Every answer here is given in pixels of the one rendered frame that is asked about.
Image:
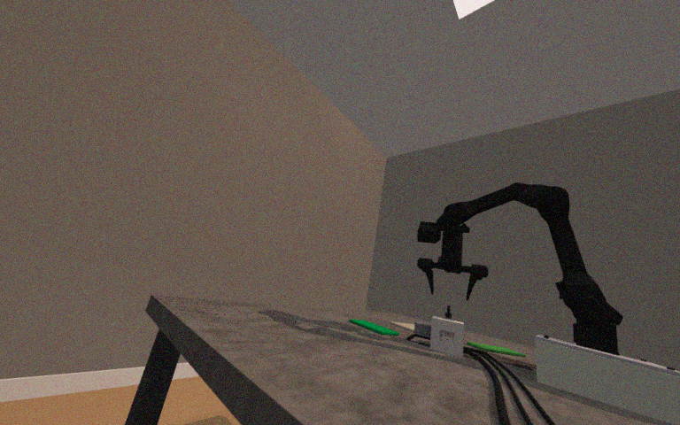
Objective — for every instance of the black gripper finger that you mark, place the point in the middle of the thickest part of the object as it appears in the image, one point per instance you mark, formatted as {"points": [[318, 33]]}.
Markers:
{"points": [[472, 280], [430, 274]]}

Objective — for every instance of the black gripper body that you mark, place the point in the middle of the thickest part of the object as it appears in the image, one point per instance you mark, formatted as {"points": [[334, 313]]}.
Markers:
{"points": [[451, 257]]}

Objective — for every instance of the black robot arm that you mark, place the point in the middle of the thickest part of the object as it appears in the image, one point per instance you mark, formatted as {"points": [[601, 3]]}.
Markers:
{"points": [[594, 316]]}

